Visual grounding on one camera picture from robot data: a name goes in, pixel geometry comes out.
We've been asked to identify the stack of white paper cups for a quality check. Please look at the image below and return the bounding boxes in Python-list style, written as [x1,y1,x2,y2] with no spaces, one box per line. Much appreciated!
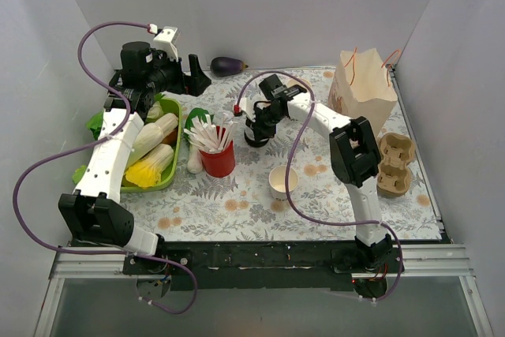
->
[282,79,313,123]

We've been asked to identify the brown paper takeout bag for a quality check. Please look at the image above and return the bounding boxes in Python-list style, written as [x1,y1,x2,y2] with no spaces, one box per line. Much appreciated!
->
[327,48,398,136]

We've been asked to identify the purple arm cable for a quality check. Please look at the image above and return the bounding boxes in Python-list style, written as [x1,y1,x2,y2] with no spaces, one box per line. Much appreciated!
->
[12,21,198,314]
[235,71,406,306]

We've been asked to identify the green plastic tray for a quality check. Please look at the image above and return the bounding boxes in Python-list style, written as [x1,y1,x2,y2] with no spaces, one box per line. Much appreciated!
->
[89,96,183,194]

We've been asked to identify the red straw holder cup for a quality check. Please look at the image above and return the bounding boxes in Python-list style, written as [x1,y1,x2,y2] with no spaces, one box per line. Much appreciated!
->
[200,141,236,178]

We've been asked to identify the black coffee cup lid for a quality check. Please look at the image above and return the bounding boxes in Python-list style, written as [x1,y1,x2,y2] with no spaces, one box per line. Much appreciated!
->
[244,127,276,148]

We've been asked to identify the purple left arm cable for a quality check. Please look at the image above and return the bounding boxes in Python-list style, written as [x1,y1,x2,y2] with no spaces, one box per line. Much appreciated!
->
[12,21,198,314]

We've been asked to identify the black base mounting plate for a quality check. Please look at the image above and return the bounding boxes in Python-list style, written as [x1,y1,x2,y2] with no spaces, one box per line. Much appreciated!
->
[122,241,403,291]

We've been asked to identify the purple eggplant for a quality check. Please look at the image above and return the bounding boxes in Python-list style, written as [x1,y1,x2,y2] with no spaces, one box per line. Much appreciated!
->
[210,56,249,77]

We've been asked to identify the green lettuce leaf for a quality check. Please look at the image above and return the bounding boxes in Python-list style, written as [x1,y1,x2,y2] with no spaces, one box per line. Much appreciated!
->
[85,110,104,140]

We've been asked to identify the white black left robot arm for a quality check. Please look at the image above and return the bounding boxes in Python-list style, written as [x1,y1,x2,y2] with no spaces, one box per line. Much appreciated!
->
[58,41,211,274]

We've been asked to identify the napa cabbage upper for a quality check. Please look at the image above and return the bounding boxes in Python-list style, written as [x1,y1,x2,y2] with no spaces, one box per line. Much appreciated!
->
[130,113,178,160]

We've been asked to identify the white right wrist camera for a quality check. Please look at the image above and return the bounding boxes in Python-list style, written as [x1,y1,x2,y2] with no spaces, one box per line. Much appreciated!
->
[233,97,256,122]

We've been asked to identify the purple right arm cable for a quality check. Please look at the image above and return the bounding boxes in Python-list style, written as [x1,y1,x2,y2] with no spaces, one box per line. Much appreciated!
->
[235,71,406,306]

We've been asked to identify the white paper coffee cup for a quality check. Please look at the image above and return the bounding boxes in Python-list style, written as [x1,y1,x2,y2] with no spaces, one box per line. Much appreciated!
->
[268,165,299,200]

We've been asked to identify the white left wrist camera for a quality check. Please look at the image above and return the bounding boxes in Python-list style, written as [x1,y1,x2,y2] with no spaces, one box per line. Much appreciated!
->
[153,26,179,62]

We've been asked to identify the napa cabbage lower yellow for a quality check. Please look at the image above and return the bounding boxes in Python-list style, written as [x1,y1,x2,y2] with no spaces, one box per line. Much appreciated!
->
[125,144,174,189]

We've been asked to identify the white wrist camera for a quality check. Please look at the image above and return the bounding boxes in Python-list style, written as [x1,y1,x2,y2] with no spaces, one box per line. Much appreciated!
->
[233,97,256,122]
[153,26,179,62]

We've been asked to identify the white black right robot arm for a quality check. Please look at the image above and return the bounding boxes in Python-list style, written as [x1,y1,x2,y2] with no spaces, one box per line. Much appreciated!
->
[234,70,393,272]

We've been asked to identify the aluminium frame rail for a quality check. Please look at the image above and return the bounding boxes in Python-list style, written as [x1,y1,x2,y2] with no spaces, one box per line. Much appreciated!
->
[51,242,473,279]

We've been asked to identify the brown cardboard cup carrier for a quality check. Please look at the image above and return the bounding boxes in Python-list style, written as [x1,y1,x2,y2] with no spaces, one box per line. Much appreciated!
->
[377,133,415,197]

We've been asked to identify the floral patterned table mat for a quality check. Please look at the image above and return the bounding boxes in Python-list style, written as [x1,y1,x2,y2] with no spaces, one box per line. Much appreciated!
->
[121,67,442,242]

